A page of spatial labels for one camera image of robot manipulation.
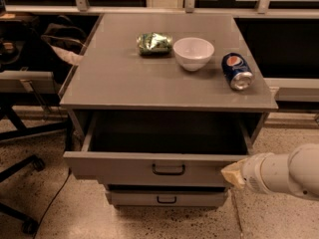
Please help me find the grey top drawer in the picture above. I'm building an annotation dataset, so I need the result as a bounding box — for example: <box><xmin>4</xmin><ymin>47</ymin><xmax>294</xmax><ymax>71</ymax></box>
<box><xmin>64</xmin><ymin>111</ymin><xmax>252</xmax><ymax>187</ymax></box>

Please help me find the grey drawer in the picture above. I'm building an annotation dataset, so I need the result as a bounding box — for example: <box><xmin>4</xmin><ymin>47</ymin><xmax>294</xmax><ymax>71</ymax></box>
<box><xmin>106</xmin><ymin>185</ymin><xmax>227</xmax><ymax>207</ymax></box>
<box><xmin>64</xmin><ymin>111</ymin><xmax>252</xmax><ymax>187</ymax></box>

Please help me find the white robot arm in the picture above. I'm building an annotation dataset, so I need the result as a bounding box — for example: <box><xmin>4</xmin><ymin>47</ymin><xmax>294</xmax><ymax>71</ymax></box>
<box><xmin>221</xmin><ymin>143</ymin><xmax>319</xmax><ymax>201</ymax></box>

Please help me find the grey drawer cabinet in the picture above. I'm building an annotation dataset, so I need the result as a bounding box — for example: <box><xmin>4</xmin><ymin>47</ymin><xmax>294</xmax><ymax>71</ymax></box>
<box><xmin>59</xmin><ymin>13</ymin><xmax>279</xmax><ymax>211</ymax></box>

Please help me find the grey lower drawer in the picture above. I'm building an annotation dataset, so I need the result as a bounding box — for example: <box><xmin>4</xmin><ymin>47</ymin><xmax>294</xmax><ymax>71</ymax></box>
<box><xmin>106</xmin><ymin>185</ymin><xmax>227</xmax><ymax>207</ymax></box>

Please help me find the blue pepsi can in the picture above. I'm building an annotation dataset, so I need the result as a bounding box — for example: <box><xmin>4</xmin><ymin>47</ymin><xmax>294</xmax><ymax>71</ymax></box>
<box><xmin>221</xmin><ymin>53</ymin><xmax>254</xmax><ymax>91</ymax></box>

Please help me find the white bowl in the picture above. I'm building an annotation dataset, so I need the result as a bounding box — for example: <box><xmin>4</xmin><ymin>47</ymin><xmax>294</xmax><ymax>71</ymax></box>
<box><xmin>172</xmin><ymin>37</ymin><xmax>215</xmax><ymax>72</ymax></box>

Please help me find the crumpled green chip bag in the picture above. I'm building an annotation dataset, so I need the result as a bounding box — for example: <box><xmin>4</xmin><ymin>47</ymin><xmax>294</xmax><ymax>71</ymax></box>
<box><xmin>137</xmin><ymin>32</ymin><xmax>172</xmax><ymax>56</ymax></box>

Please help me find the dark jacket on chair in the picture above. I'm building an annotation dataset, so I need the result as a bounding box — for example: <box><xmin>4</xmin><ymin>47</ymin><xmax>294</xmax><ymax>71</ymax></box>
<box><xmin>41</xmin><ymin>15</ymin><xmax>88</xmax><ymax>84</ymax></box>

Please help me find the metal window railing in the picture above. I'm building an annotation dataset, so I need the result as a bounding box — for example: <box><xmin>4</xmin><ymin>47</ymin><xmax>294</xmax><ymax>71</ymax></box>
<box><xmin>0</xmin><ymin>0</ymin><xmax>319</xmax><ymax>18</ymax></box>

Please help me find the grey side desk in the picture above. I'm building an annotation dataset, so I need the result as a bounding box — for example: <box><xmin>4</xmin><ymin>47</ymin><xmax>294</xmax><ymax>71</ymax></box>
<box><xmin>0</xmin><ymin>71</ymin><xmax>61</xmax><ymax>94</ymax></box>

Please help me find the black top drawer handle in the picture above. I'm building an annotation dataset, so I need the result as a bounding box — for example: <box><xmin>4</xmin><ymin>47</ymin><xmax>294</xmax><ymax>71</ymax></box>
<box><xmin>152</xmin><ymin>164</ymin><xmax>185</xmax><ymax>176</ymax></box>

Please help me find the black drawer handle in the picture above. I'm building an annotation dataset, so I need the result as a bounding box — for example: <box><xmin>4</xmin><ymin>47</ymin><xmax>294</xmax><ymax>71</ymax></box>
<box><xmin>157</xmin><ymin>196</ymin><xmax>177</xmax><ymax>204</ymax></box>
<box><xmin>152</xmin><ymin>164</ymin><xmax>185</xmax><ymax>176</ymax></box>

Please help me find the black lower drawer handle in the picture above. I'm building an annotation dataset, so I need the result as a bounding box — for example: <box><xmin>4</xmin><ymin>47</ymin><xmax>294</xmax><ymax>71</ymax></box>
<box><xmin>157</xmin><ymin>196</ymin><xmax>177</xmax><ymax>204</ymax></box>

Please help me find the black floor cable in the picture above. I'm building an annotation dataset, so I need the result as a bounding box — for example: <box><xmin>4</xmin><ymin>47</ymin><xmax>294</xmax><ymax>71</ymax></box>
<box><xmin>31</xmin><ymin>166</ymin><xmax>73</xmax><ymax>239</ymax></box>

